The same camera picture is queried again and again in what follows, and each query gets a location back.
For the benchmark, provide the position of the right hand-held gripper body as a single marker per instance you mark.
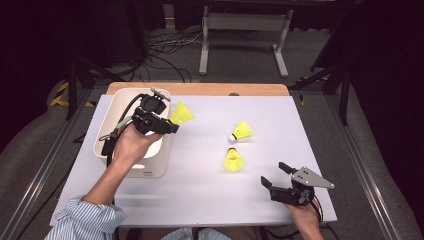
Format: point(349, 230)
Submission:
point(293, 196)

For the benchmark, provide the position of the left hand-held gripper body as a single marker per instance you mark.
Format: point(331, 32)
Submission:
point(150, 110)

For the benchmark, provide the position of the yellow shuttlecock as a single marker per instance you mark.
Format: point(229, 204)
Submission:
point(234, 161)
point(242, 130)
point(182, 113)

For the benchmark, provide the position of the white plastic bin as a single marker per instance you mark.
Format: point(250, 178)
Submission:
point(113, 113)

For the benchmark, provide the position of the person's right hand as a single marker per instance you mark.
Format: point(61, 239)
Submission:
point(308, 220)

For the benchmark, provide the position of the person's left hand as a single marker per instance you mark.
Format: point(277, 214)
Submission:
point(131, 146)

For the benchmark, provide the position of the wooden table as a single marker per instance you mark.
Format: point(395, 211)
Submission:
point(200, 88)

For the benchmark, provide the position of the white table mat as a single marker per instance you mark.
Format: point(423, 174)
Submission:
point(206, 200)

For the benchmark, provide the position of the black tripod stand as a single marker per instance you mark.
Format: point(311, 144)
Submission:
point(71, 86)

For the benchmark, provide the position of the black metal stand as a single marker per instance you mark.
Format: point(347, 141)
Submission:
point(345, 93)

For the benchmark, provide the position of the person's striped shirt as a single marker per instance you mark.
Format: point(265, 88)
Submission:
point(86, 220)

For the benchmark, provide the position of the aluminium floor rail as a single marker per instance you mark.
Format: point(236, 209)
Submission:
point(360, 166)
point(36, 180)

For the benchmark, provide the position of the white metal stand frame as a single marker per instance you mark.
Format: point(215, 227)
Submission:
point(245, 21)

